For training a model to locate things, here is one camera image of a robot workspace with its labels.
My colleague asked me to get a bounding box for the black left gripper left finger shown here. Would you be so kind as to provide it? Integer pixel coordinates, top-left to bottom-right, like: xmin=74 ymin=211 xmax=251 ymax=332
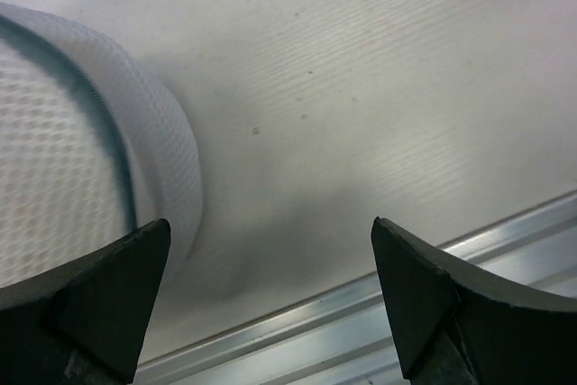
xmin=1 ymin=219 xmax=171 ymax=384

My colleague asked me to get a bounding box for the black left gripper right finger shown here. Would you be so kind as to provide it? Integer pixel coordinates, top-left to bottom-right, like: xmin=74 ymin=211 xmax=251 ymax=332
xmin=371 ymin=218 xmax=576 ymax=384

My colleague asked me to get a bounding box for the white mesh laundry bag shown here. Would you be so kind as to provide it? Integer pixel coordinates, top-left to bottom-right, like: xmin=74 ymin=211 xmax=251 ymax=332
xmin=1 ymin=4 xmax=203 ymax=287

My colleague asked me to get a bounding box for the aluminium mounting rail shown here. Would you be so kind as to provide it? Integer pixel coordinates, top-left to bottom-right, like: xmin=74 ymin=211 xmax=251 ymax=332
xmin=134 ymin=193 xmax=576 ymax=384

